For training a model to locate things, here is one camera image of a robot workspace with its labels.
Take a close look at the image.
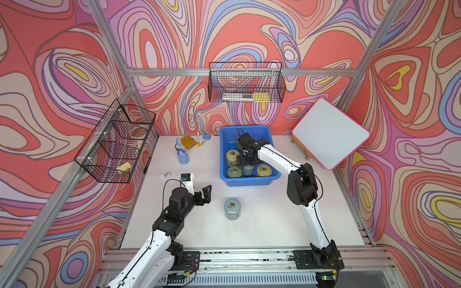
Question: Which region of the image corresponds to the blue small clip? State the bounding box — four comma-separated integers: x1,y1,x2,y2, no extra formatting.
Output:
201,134,211,145

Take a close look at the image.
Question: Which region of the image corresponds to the blue spray bottle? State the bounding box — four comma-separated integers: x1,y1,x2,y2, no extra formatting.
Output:
175,138,189,164

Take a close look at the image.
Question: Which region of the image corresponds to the wooden board easel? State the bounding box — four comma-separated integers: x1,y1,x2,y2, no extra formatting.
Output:
291,135,313,160

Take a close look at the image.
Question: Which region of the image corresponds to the yellow-green tea canister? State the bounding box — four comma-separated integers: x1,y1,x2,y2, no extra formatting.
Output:
256,164,273,177

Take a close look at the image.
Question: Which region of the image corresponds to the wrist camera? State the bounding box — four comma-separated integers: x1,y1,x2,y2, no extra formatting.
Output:
180,174,194,194
237,133,255,153

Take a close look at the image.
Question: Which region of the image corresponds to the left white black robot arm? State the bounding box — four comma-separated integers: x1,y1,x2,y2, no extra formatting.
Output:
106,185,212,288

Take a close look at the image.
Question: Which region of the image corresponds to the dark green tea canister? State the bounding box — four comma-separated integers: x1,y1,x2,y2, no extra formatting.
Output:
236,139,243,153

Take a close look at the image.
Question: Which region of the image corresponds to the green tea canister front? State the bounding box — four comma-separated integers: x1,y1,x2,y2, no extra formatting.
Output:
227,166,243,178

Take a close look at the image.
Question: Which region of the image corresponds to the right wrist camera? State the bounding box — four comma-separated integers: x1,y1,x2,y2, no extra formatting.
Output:
237,133,255,153

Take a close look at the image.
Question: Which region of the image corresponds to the black wire basket back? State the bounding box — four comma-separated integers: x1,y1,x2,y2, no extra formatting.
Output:
208,60,286,103

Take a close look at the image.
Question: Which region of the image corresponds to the white board pink frame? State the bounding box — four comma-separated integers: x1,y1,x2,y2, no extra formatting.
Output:
292,98,370,170

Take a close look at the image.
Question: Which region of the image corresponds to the black wire basket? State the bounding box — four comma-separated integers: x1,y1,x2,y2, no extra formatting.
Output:
208,60,286,103
74,100,156,184

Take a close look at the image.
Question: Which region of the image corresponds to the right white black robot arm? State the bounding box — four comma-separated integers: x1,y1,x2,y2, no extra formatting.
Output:
237,133,340,268

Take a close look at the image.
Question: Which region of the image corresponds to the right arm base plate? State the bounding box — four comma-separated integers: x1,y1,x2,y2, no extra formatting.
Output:
289,250,345,271

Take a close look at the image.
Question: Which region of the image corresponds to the grey-blue tea canister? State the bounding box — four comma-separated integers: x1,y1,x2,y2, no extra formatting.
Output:
242,165,255,177
224,198,241,221

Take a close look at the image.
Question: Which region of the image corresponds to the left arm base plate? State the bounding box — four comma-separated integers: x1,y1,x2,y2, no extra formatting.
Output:
170,251,200,271

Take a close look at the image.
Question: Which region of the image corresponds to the olive green tea canister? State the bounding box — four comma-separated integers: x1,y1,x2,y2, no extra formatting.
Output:
226,150,240,167

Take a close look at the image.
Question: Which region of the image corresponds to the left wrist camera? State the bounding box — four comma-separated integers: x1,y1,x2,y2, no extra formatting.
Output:
180,174,194,194

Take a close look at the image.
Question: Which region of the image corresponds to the black wire basket left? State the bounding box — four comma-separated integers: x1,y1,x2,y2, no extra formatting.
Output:
74,100,156,184

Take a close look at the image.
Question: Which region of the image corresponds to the blue plastic basket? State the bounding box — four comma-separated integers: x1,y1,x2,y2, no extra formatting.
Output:
219,126,281,187

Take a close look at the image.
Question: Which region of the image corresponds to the amber square block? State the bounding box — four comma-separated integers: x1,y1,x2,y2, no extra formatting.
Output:
180,135,197,150

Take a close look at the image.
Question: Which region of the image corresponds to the yellow box in basket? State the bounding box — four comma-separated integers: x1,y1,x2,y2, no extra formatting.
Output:
252,92,271,103

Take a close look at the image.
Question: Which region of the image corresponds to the yellow sponge in basket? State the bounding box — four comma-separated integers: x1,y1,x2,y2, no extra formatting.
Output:
116,162,132,173

